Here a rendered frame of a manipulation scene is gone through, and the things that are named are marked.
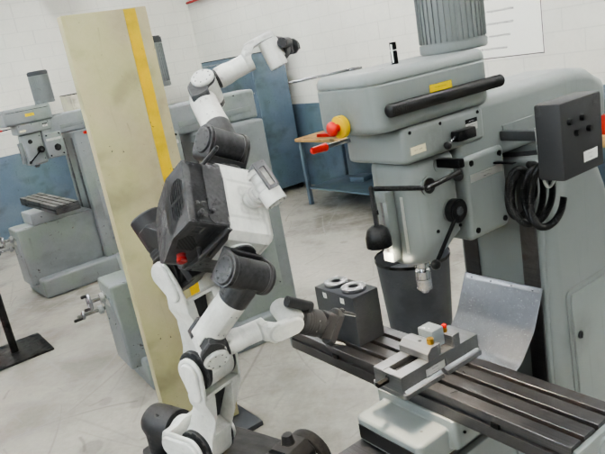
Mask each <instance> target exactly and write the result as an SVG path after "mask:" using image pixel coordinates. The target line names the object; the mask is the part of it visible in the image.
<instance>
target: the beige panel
mask: <svg viewBox="0 0 605 454"><path fill-rule="evenodd" d="M57 21H58V24H59V30H60V34H61V37H62V40H63V44H64V48H65V51H66V54H67V58H68V64H69V67H70V71H71V74H72V77H73V81H74V85H75V88H76V91H77V98H78V101H79V104H80V108H81V112H82V115H83V118H84V122H85V126H86V131H87V135H88V139H89V141H90V145H91V149H92V152H93V155H94V159H95V165H96V168H97V172H98V176H99V179H100V182H101V186H102V189H103V193H104V199H105V202H106V206H107V209H108V213H109V216H110V220H111V223H112V227H113V233H114V236H115V239H116V243H117V246H118V250H119V253H120V257H121V260H122V266H123V270H124V273H125V276H126V280H127V284H128V287H129V290H130V294H131V300H132V303H133V307H134V311H135V313H136V317H137V321H138V325H139V327H140V334H141V338H142V340H143V344H144V348H145V351H146V354H147V358H148V362H149V367H150V371H151V375H152V378H153V381H154V385H155V388H156V392H157V395H158V401H159V402H160V403H162V404H170V405H173V406H176V407H180V408H183V409H186V410H188V411H189V412H191V411H192V410H193V406H192V404H191V403H190V401H189V397H188V392H187V390H186V388H185V384H184V382H183V380H182V378H181V377H180V375H179V372H178V364H179V362H180V358H181V356H182V354H183V343H182V339H181V334H180V330H179V327H178V323H177V319H176V317H175V316H174V315H173V314H172V313H171V311H170V310H169V307H168V302H167V296H166V295H165V294H164V293H163V291H162V290H161V289H160V288H159V287H158V285H157V284H156V283H155V282H154V280H153V278H152V275H151V268H152V266H153V260H152V258H151V257H150V254H149V253H148V252H147V250H146V249H145V247H144V246H143V244H142V243H141V241H140V239H139V238H138V236H137V235H136V233H135V232H134V230H133V229H132V228H131V222H132V220H133V219H134V218H136V217H137V216H138V215H139V214H141V213H143V212H144V211H146V210H148V209H149V208H152V207H158V201H159V198H160V196H161V193H162V189H163V186H164V184H165V180H166V178H167V177H168V176H169V174H170V173H171V172H172V171H173V169H174V168H175V167H176V165H177V164H178V163H179V162H180V160H181V159H180V155H179V150H178V147H177V143H176V136H175V132H174V127H173V123H172V120H171V115H170V112H169V108H168V103H167V97H166V92H165V88H164V85H163V80H162V76H161V73H160V68H159V64H158V57H157V53H156V49H155V45H154V41H153V37H152V33H151V29H150V25H149V18H148V14H147V10H146V6H138V7H131V8H123V9H115V10H108V11H101V12H92V13H85V14H71V15H63V16H60V17H58V18H57ZM232 422H233V424H234V426H239V427H241V428H245V429H248V430H251V431H254V430H255V429H256V428H258V427H260V426H262V425H263V421H262V420H261V419H259V418H258V417H256V415H254V414H253V413H250V412H249V411H247V410H246V409H244V408H243V407H241V406H240V405H238V404H237V401H236V405H235V412H234V416H233V420H232Z"/></svg>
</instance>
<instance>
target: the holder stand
mask: <svg viewBox="0 0 605 454"><path fill-rule="evenodd" d="M315 293H316V297H317V303H318V307H319V310H325V311H330V310H331V309H332V308H334V307H335V308H343V309H345V310H346V311H348V312H351V313H355V314H356V317H354V316H349V315H345V314H344V315H345V318H344V321H343V323H342V326H341V328H340V331H339V336H338V338H339V339H342V340H344V341H347V342H350V343H352V344H355V345H357V346H358V347H362V346H364V345H365V344H367V343H368V342H370V341H373V340H375V339H377V338H379V337H380V336H382V335H384V326H383V319H382V314H381V307H380V302H379V295H378V290H377V287H376V286H370V285H368V284H366V283H365V282H362V281H354V280H351V279H348V278H347V277H331V278H328V279H327V280H325V281H324V283H322V284H320V285H318V286H316V287H315Z"/></svg>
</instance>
